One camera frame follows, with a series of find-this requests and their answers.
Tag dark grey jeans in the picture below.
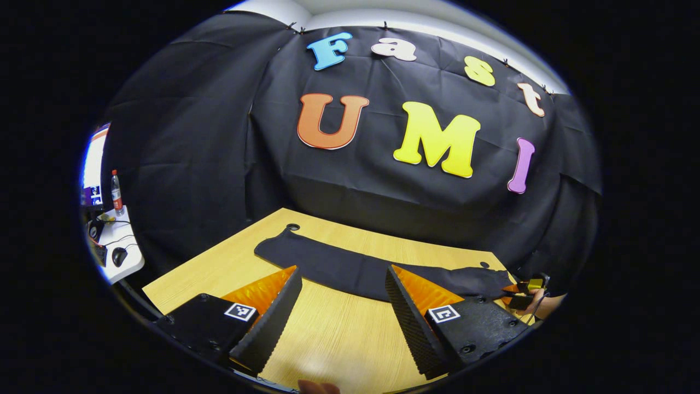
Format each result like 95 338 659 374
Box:
254 227 517 303

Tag clear plastic bottle red label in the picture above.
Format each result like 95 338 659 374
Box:
110 169 124 217

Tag computer screen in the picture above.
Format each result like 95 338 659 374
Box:
80 123 111 208

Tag white side desk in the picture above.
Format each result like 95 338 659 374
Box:
86 205 146 285

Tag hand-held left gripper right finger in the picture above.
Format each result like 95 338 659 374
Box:
384 265 539 381

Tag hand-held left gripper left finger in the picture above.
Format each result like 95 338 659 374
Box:
155 265 303 377

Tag black backdrop cloth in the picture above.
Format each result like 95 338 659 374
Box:
101 11 603 296

